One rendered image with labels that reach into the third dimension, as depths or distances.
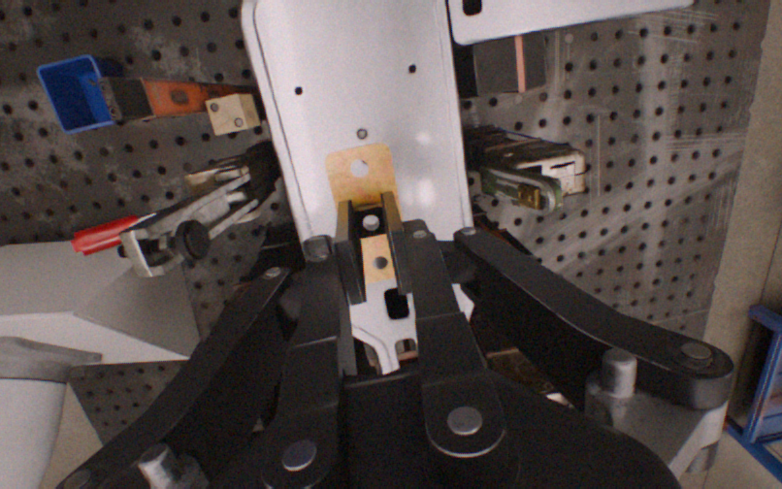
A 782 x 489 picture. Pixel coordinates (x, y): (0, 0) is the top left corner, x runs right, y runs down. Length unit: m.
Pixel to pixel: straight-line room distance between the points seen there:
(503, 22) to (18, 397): 0.87
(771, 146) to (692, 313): 1.19
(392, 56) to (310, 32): 0.09
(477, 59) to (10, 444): 0.85
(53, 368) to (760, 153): 2.41
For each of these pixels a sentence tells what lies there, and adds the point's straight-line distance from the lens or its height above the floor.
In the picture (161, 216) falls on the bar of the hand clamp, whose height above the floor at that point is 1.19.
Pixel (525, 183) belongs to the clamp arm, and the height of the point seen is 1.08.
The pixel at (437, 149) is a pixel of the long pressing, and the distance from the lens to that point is 0.48.
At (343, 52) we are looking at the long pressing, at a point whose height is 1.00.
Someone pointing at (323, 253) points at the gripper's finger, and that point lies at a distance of 0.15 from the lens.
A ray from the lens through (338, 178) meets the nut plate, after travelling 0.23.
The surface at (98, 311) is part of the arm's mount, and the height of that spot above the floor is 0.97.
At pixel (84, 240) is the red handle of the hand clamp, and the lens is 0.42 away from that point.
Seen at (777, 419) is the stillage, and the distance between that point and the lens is 2.98.
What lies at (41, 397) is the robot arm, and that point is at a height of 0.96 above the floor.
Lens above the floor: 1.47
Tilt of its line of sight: 69 degrees down
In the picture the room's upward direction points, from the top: 168 degrees clockwise
